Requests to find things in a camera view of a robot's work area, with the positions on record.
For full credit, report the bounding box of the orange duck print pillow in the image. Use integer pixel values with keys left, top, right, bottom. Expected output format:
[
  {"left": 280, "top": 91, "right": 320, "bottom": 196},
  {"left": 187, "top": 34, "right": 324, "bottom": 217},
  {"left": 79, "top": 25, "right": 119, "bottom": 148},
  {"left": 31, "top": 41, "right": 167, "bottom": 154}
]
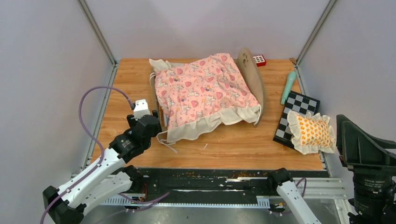
[{"left": 287, "top": 111, "right": 336, "bottom": 155}]

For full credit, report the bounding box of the wooden striped pet bed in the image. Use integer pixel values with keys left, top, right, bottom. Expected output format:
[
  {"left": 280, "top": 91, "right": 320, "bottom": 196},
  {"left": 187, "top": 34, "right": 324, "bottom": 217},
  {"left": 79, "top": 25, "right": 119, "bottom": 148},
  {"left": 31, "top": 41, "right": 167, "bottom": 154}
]
[{"left": 150, "top": 47, "right": 267, "bottom": 132}]

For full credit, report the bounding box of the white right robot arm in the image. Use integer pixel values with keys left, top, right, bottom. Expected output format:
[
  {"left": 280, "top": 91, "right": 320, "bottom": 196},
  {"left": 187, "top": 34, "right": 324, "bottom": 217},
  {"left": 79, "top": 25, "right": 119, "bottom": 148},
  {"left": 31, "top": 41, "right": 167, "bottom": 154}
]
[{"left": 267, "top": 114, "right": 396, "bottom": 224}]

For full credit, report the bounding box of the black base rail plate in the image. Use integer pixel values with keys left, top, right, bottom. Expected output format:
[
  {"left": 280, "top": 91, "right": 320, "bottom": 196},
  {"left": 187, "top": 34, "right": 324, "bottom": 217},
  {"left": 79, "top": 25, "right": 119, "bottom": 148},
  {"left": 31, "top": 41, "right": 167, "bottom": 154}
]
[{"left": 111, "top": 168, "right": 310, "bottom": 206}]

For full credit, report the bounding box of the red white grid block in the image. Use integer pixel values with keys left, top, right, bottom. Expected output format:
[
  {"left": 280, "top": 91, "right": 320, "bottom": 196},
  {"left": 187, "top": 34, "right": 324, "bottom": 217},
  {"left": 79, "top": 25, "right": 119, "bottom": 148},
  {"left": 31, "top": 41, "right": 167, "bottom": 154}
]
[{"left": 253, "top": 55, "right": 267, "bottom": 67}]

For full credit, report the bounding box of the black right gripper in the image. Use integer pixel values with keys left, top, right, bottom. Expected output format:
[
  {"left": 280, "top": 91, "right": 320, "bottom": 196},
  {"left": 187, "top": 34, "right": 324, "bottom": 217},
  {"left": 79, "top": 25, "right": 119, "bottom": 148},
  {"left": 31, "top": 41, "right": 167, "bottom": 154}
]
[{"left": 334, "top": 109, "right": 396, "bottom": 216}]

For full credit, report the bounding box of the mint green massager wand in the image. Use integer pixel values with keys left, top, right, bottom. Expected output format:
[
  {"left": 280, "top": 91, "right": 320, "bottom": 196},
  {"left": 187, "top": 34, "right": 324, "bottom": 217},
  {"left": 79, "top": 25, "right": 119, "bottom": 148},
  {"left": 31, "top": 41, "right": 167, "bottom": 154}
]
[{"left": 280, "top": 71, "right": 297, "bottom": 105}]

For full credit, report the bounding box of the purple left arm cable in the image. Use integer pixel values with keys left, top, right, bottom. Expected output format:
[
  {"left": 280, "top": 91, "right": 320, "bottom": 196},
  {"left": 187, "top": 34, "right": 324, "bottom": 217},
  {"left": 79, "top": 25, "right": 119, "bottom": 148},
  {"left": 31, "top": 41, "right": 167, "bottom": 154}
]
[{"left": 39, "top": 86, "right": 171, "bottom": 224}]

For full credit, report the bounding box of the black and silver chessboard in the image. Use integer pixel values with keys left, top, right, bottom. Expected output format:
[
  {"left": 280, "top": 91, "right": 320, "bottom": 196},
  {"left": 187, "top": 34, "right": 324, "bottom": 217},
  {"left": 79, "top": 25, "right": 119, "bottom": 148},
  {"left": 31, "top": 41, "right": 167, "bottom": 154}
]
[{"left": 273, "top": 90, "right": 321, "bottom": 151}]

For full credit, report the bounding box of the pink unicorn drawstring bag blanket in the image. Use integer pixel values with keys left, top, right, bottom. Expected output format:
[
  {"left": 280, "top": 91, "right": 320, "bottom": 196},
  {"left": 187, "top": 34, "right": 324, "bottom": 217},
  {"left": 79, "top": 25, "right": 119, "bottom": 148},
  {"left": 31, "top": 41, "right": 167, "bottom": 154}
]
[{"left": 148, "top": 53, "right": 262, "bottom": 154}]

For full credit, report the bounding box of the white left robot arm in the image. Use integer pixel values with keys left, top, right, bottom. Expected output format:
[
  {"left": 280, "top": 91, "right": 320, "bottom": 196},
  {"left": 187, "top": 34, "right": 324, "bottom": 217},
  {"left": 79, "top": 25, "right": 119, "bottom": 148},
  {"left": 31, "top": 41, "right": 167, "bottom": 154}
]
[{"left": 42, "top": 114, "right": 162, "bottom": 224}]

